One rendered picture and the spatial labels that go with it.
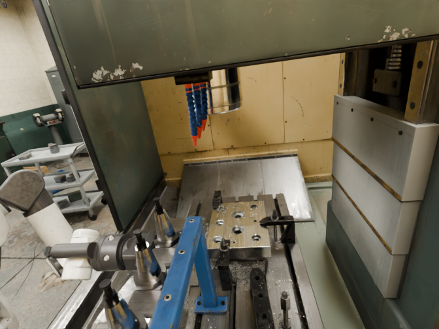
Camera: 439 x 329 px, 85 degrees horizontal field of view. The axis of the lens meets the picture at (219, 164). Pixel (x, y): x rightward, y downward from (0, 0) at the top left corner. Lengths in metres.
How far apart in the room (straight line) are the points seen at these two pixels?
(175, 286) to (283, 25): 0.47
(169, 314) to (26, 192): 0.64
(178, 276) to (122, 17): 0.45
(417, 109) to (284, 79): 1.22
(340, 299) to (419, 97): 0.87
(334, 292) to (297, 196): 0.66
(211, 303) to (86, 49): 0.72
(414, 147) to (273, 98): 1.25
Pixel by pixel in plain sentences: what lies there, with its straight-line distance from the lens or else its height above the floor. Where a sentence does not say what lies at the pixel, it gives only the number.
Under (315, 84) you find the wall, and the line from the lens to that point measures 1.82.
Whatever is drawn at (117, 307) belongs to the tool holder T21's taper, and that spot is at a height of 1.29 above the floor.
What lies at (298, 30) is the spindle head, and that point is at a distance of 0.43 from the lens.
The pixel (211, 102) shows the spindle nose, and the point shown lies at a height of 1.49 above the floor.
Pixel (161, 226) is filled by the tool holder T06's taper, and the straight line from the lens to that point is 0.58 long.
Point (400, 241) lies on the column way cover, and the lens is 0.78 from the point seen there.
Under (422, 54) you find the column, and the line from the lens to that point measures 0.64.
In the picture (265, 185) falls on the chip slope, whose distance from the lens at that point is 1.73.
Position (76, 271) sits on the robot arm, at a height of 1.17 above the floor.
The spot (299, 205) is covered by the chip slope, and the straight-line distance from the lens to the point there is 1.65.
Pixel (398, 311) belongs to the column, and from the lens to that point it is 0.94.
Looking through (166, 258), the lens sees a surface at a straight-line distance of 0.57.
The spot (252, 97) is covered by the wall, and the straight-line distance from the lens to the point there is 1.77.
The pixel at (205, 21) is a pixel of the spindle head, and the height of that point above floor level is 1.65.
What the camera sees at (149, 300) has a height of 1.22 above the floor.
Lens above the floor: 1.59
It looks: 23 degrees down
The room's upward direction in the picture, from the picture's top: 8 degrees counter-clockwise
